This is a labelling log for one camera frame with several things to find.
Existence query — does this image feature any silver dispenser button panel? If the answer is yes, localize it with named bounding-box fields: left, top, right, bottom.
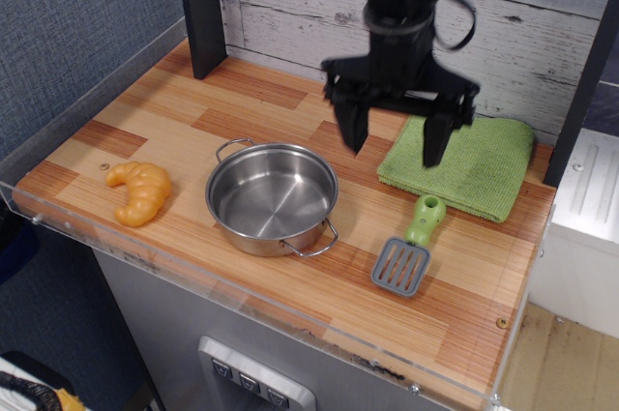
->
left=198, top=336, right=317, bottom=410

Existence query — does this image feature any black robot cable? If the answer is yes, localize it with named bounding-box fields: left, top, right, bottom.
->
left=429, top=0, right=478, bottom=51

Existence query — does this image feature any small stainless steel pot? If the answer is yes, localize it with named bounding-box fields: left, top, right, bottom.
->
left=205, top=138, right=339, bottom=258

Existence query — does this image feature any dark grey post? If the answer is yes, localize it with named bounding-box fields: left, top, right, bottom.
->
left=544, top=0, right=618, bottom=188
left=183, top=0, right=227, bottom=79

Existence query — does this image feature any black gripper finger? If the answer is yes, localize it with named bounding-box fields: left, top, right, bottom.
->
left=332, top=97, right=371, bottom=155
left=423, top=112, right=457, bottom=167

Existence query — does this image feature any clear acrylic table guard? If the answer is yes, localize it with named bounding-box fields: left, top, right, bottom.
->
left=1, top=23, right=554, bottom=410

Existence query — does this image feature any grey metal cabinet front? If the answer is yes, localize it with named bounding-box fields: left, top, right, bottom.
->
left=96, top=251, right=486, bottom=410

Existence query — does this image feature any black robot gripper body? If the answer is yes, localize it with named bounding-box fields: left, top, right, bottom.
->
left=321, top=28, right=480, bottom=129

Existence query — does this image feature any orange plastic croissant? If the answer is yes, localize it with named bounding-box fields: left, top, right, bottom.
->
left=105, top=161, right=172, bottom=227

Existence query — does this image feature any white cabinet at right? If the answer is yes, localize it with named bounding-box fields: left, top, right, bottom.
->
left=529, top=129, right=618, bottom=338

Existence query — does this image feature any dark grey right post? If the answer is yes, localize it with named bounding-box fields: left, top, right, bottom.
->
left=544, top=0, right=618, bottom=188

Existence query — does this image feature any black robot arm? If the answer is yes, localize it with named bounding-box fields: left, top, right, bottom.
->
left=321, top=0, right=480, bottom=167

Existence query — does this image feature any green folded cloth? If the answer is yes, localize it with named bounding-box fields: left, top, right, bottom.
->
left=377, top=116, right=534, bottom=223

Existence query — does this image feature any green grey toy spatula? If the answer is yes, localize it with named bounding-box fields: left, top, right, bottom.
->
left=370, top=194, right=446, bottom=298

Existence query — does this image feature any yellow object bottom left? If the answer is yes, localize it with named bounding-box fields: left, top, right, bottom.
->
left=55, top=389, right=87, bottom=411

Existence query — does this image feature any dark grey left post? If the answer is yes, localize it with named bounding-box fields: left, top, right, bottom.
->
left=183, top=0, right=227, bottom=79

